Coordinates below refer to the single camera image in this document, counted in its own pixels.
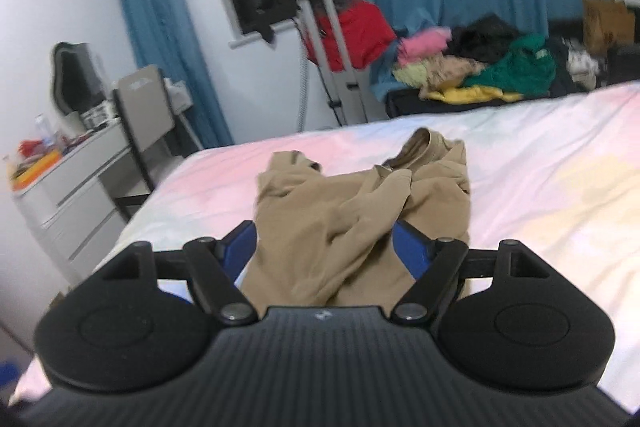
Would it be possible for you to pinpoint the black garment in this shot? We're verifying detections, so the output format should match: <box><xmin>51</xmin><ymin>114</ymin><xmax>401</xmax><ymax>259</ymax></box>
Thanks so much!
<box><xmin>445</xmin><ymin>14</ymin><xmax>523</xmax><ymax>65</ymax></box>

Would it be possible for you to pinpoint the blue curtain left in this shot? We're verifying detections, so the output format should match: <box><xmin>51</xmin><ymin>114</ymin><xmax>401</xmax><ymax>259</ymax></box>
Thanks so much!
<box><xmin>120</xmin><ymin>0</ymin><xmax>233</xmax><ymax>148</ymax></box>

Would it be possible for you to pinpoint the yellow garment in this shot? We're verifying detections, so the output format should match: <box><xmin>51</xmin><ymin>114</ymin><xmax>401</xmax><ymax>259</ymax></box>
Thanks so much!
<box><xmin>425</xmin><ymin>86</ymin><xmax>524</xmax><ymax>105</ymax></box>

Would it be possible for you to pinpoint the white plastic bottle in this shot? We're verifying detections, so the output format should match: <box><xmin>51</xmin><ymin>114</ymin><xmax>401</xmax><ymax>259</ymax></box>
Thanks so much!
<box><xmin>35</xmin><ymin>114</ymin><xmax>56</xmax><ymax>148</ymax></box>

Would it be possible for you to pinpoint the wavy vanity mirror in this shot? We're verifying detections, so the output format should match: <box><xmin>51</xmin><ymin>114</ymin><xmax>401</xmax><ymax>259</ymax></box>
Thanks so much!
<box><xmin>51</xmin><ymin>42</ymin><xmax>106</xmax><ymax>116</ymax></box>

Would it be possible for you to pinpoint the black and grey chair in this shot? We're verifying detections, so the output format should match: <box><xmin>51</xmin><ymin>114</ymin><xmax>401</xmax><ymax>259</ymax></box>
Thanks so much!
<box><xmin>113</xmin><ymin>65</ymin><xmax>184</xmax><ymax>221</ymax></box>

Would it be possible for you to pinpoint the red garment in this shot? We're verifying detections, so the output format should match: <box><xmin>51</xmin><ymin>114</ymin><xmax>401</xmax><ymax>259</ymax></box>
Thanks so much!
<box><xmin>316</xmin><ymin>0</ymin><xmax>396</xmax><ymax>72</ymax></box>

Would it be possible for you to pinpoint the tan shirt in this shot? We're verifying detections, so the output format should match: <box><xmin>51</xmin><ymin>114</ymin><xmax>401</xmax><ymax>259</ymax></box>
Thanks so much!
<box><xmin>241</xmin><ymin>128</ymin><xmax>471</xmax><ymax>312</ymax></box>

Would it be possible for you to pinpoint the pink garment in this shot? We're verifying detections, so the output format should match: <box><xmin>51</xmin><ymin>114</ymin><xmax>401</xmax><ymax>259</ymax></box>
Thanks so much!
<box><xmin>397</xmin><ymin>27</ymin><xmax>452</xmax><ymax>66</ymax></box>

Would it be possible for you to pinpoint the orange tray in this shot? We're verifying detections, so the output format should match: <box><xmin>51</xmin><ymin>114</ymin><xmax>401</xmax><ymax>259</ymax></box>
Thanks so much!
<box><xmin>11</xmin><ymin>150</ymin><xmax>63</xmax><ymax>192</ymax></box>

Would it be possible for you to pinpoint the brown paper bag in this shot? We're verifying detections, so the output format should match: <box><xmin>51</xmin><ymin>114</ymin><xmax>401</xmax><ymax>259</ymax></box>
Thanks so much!
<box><xmin>582</xmin><ymin>0</ymin><xmax>636</xmax><ymax>55</ymax></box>

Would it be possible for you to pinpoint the green garment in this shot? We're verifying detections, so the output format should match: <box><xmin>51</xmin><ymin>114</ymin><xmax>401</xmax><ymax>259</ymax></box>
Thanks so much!
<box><xmin>462</xmin><ymin>34</ymin><xmax>556</xmax><ymax>98</ymax></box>

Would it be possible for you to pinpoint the silver tripod with phone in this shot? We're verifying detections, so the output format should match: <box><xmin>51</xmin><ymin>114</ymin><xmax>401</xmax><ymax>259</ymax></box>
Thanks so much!
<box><xmin>294</xmin><ymin>0</ymin><xmax>369</xmax><ymax>127</ymax></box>

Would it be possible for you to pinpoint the tan garment on pile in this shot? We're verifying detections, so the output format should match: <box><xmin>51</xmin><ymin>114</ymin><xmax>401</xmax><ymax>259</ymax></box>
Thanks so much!
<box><xmin>419</xmin><ymin>54</ymin><xmax>487</xmax><ymax>100</ymax></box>

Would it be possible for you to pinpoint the pastel bed sheet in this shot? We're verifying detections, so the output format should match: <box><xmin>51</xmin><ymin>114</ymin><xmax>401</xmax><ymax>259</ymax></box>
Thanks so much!
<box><xmin>6</xmin><ymin>78</ymin><xmax>640</xmax><ymax>413</ymax></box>

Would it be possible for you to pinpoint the white dresser desk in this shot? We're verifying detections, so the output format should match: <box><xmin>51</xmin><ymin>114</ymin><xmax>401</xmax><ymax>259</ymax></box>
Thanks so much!
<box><xmin>14</xmin><ymin>124</ymin><xmax>140</xmax><ymax>286</ymax></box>

